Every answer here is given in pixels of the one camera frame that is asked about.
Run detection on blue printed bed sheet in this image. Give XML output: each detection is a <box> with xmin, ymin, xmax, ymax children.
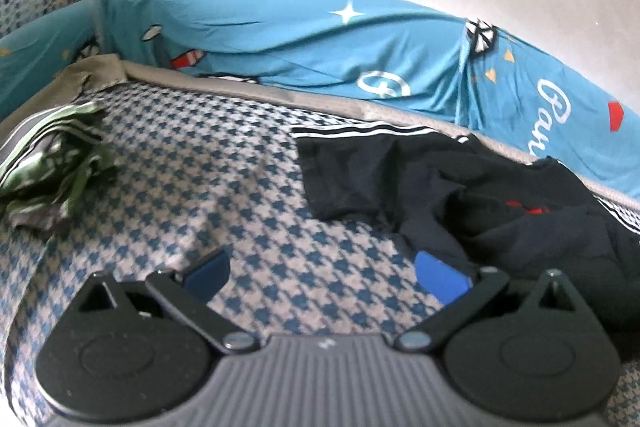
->
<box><xmin>0</xmin><ymin>0</ymin><xmax>640</xmax><ymax>200</ymax></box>

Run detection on olive cloth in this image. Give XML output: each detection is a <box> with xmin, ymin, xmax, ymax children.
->
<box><xmin>50</xmin><ymin>53</ymin><xmax>128</xmax><ymax>104</ymax></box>

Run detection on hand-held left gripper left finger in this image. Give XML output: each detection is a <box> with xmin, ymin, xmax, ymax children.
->
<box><xmin>75</xmin><ymin>249</ymin><xmax>260</xmax><ymax>355</ymax></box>

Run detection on green striped garment pile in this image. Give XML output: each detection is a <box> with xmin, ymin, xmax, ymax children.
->
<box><xmin>0</xmin><ymin>101</ymin><xmax>121</xmax><ymax>230</ymax></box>

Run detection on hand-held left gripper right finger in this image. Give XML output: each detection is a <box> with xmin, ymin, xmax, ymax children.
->
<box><xmin>395</xmin><ymin>251</ymin><xmax>585</xmax><ymax>354</ymax></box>

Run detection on black t-shirt with red print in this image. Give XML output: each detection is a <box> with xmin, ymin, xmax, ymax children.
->
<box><xmin>290</xmin><ymin>121</ymin><xmax>640</xmax><ymax>348</ymax></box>

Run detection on blue white houndstooth mat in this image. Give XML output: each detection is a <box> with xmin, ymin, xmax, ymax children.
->
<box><xmin>0</xmin><ymin>59</ymin><xmax>640</xmax><ymax>427</ymax></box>

